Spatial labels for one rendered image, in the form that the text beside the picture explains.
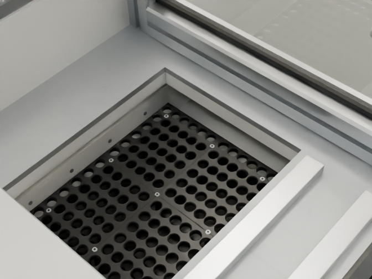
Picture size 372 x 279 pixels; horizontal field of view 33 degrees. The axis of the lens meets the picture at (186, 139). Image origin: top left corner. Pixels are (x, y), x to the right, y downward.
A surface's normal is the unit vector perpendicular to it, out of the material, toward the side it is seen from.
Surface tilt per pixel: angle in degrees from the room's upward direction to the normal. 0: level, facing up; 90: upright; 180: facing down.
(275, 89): 90
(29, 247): 0
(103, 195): 0
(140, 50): 0
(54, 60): 90
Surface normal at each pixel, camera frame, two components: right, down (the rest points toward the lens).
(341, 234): -0.02, -0.66
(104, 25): 0.74, 0.49
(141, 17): -0.67, 0.57
